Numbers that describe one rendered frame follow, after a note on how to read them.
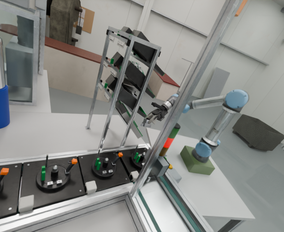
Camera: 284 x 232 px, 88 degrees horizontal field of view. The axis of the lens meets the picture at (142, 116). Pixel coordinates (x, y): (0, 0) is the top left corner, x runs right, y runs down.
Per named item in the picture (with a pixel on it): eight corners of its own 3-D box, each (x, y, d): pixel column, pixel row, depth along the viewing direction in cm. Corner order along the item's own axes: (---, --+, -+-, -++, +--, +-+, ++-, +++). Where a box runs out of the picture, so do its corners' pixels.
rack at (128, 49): (107, 126, 140) (134, 36, 105) (122, 153, 115) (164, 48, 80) (85, 126, 127) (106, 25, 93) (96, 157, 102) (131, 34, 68)
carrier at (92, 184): (115, 153, 100) (120, 138, 95) (129, 183, 84) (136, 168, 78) (76, 158, 86) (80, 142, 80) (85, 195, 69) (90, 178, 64)
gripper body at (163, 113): (160, 122, 121) (170, 113, 124) (156, 114, 117) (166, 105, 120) (154, 119, 127) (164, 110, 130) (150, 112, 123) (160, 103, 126)
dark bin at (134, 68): (146, 90, 110) (153, 83, 109) (152, 98, 100) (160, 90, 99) (118, 66, 94) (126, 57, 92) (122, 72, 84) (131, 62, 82)
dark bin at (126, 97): (139, 109, 117) (145, 102, 116) (144, 118, 107) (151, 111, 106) (111, 89, 101) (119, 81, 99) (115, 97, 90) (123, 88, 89)
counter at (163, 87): (159, 86, 746) (165, 72, 715) (172, 103, 567) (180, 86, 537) (147, 82, 727) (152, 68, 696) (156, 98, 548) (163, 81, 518)
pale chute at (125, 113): (133, 129, 127) (137, 126, 127) (138, 139, 117) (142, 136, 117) (117, 105, 109) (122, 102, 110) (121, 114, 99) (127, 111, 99)
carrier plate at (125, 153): (144, 148, 115) (145, 147, 114) (162, 174, 98) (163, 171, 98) (116, 152, 101) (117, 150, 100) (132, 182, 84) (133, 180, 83)
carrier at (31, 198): (76, 158, 86) (79, 142, 80) (85, 196, 69) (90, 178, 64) (23, 165, 72) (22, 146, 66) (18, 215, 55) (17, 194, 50)
